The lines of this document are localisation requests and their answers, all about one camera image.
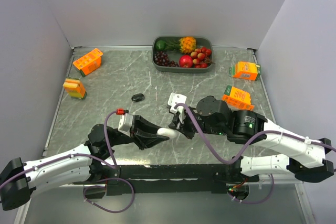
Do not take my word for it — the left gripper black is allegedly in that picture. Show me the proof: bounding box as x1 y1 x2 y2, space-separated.
108 114 169 150

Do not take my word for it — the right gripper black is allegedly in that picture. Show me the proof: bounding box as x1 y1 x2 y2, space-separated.
169 105 227 138

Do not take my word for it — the black charging case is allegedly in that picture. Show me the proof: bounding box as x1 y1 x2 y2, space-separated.
131 93 145 102

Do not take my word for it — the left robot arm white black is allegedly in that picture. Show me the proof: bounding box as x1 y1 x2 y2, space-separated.
1 114 177 211

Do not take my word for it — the orange flat box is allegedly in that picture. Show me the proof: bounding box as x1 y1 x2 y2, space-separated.
222 85 254 111

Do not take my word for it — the red apple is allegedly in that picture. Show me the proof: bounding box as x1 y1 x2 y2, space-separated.
178 55 193 68

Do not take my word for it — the red lychee bunch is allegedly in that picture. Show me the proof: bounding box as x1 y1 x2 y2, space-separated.
190 47 214 68

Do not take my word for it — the dark grape bunch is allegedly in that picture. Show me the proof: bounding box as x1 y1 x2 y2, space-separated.
153 51 179 67

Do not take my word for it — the orange yellow carton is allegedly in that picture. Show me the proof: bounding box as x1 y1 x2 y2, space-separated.
62 78 87 100

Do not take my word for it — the orange green box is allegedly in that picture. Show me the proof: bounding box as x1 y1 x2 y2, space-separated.
229 61 261 81

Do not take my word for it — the orange juice carton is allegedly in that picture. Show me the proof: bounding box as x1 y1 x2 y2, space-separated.
73 48 103 77

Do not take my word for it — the orange pineapple toy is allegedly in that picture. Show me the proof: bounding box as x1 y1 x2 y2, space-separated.
165 37 197 54

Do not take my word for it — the green lime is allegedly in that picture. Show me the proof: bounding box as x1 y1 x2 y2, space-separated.
155 40 166 51

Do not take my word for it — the grey fruit tray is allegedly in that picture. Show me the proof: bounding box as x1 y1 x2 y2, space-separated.
152 36 215 73

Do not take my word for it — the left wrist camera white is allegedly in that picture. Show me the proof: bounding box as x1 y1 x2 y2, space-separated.
116 109 134 136

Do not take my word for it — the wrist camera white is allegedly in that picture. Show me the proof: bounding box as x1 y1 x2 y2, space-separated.
167 92 187 123
116 109 134 136

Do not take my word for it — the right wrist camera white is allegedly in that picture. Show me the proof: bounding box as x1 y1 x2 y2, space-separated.
167 92 187 123

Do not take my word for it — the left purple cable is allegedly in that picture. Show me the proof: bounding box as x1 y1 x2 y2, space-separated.
0 110 136 213

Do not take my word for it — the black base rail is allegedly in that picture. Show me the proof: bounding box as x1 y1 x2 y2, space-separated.
72 163 263 197

